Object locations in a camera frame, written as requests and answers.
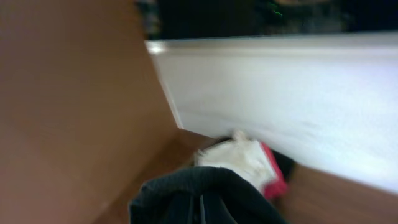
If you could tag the dark green t-shirt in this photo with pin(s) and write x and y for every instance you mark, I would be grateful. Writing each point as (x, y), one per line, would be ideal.
(202, 195)

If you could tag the white folded garment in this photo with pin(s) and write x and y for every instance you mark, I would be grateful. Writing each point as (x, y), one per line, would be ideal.
(241, 155)

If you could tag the black folded garment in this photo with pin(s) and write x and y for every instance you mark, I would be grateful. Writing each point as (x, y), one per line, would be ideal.
(286, 164)

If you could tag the red folded garment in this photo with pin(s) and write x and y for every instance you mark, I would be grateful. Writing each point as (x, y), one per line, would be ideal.
(276, 186)

